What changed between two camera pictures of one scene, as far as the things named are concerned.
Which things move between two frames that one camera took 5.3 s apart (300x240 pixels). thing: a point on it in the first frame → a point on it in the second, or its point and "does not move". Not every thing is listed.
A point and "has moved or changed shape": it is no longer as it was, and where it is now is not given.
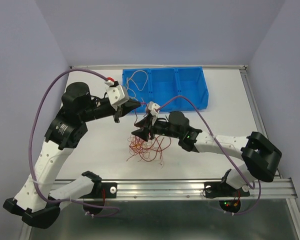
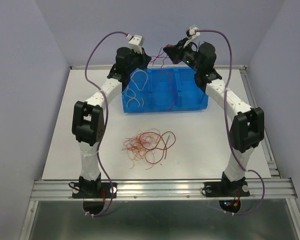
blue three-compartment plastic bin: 168,88 does not move
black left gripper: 124,109 → 144,58
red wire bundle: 150,149 has moved or changed shape
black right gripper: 142,133 → 175,52
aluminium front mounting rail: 276,189 does not move
